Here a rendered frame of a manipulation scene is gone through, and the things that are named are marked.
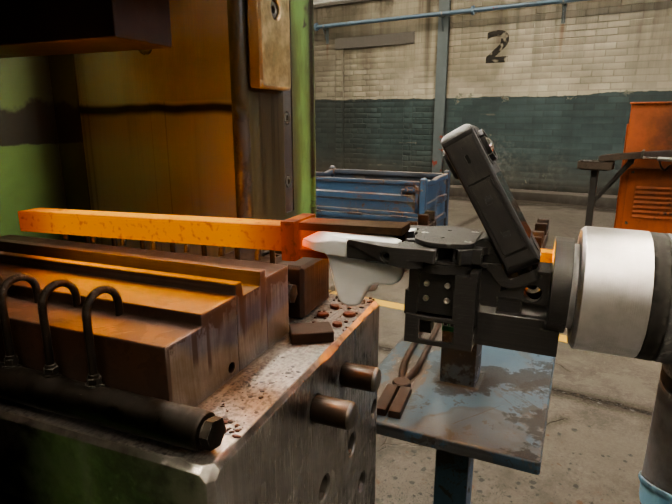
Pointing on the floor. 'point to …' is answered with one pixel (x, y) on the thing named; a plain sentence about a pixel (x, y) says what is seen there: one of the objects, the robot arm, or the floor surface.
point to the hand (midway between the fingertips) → (321, 232)
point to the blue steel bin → (381, 195)
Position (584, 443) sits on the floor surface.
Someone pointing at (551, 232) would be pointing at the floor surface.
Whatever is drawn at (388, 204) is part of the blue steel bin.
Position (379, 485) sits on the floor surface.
